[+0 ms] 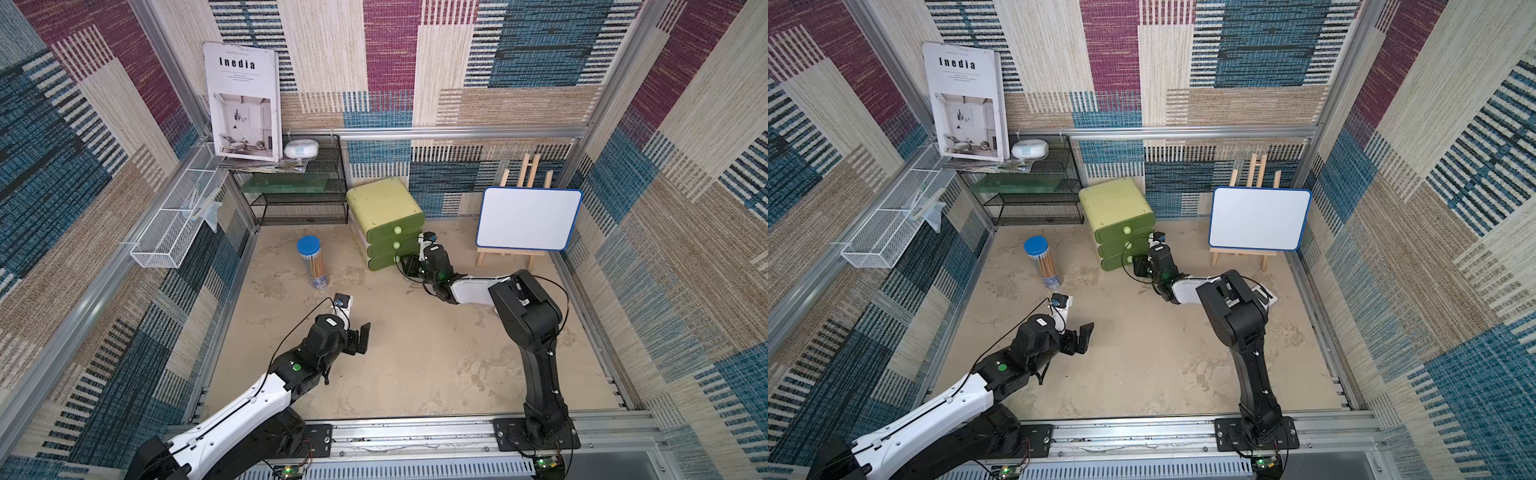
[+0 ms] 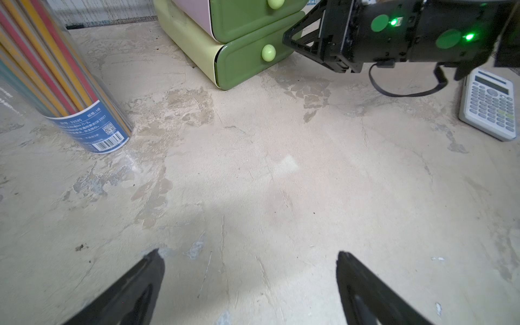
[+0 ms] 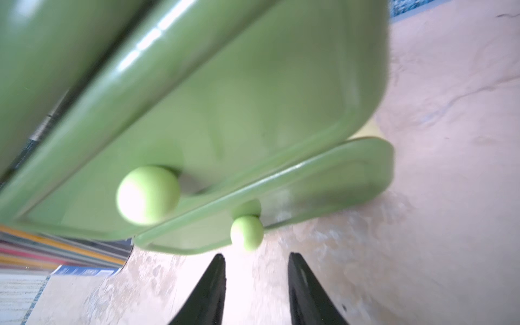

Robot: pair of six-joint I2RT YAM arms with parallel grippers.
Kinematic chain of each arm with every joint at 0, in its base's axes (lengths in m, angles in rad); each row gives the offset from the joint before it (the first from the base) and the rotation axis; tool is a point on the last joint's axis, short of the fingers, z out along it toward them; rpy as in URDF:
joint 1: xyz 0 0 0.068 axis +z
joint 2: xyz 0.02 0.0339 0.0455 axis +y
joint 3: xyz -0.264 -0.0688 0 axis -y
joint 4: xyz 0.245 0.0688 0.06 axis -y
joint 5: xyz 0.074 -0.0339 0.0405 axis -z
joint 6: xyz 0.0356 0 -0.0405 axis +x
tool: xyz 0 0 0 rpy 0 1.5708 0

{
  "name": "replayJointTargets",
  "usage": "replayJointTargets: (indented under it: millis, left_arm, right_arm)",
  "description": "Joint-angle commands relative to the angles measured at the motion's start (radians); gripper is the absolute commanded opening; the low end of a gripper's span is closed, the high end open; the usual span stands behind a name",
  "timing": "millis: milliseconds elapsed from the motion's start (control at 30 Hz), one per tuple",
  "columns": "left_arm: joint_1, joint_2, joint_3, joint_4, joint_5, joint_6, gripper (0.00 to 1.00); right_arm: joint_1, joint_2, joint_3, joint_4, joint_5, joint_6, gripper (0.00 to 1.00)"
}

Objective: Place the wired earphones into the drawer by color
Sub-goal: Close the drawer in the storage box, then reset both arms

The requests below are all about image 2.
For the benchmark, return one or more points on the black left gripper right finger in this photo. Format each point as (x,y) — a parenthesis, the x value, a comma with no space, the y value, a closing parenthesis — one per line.
(366,299)

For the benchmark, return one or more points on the green drawer cabinet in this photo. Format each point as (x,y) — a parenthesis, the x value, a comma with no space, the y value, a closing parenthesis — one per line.
(230,41)

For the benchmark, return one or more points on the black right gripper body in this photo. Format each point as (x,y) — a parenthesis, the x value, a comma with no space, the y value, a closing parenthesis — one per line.
(354,33)

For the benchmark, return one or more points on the clear pencil tub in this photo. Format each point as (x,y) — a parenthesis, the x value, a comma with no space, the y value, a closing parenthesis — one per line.
(40,62)

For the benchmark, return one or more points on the grey calculator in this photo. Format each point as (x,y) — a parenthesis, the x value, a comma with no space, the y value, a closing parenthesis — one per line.
(487,103)

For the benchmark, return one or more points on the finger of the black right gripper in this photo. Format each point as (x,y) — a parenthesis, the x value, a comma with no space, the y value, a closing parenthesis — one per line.
(305,38)

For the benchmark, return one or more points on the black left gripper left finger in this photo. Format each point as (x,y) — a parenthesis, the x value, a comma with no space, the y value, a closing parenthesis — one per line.
(131,299)

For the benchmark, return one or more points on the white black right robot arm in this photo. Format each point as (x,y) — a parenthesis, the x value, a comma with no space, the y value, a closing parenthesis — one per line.
(459,34)

